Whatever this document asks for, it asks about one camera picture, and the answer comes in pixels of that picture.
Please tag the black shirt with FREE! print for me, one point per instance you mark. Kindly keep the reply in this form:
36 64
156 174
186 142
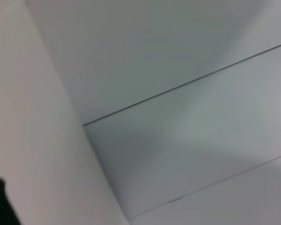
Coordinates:
0 204

